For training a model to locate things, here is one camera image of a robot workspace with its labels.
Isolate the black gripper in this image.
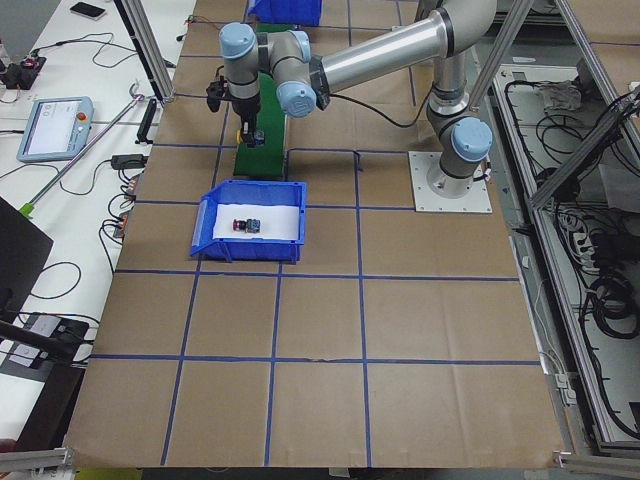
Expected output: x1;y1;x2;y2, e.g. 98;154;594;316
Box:
206;77;260;148

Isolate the yellow push button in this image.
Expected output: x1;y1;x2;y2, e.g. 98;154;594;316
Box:
236;130;265;148

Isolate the red push button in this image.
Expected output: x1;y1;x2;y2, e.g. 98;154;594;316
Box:
232;218;261;234

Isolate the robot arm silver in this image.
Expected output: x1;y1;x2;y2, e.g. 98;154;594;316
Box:
206;1;497;147

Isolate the green conveyor belt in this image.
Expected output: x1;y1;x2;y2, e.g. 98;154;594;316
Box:
220;22;285;179

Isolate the blue bin left side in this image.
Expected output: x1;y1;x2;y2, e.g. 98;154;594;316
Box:
190;180;307;264

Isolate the blue bin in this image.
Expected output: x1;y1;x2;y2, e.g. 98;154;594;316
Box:
249;0;323;26
190;180;307;264

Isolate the white foam pad left bin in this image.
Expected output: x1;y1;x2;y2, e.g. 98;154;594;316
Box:
212;204;300;240

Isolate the blue bin right side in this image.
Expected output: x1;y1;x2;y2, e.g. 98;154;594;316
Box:
249;0;323;26

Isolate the grabber stick tool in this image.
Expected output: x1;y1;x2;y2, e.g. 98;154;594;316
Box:
18;93;146;219

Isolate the black power adapter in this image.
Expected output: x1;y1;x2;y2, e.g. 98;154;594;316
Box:
110;154;148;171

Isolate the teach pendant tablet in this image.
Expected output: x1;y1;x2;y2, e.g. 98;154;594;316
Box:
16;96;94;163

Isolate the black smartphone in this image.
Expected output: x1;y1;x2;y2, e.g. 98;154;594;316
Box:
69;1;106;21

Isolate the black monitor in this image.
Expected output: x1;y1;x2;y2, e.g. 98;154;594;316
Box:
1;198;53;323

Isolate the aluminium frame post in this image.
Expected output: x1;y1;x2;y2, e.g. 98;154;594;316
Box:
123;0;175;104

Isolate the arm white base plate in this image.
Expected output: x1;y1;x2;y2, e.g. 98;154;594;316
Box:
408;151;492;214

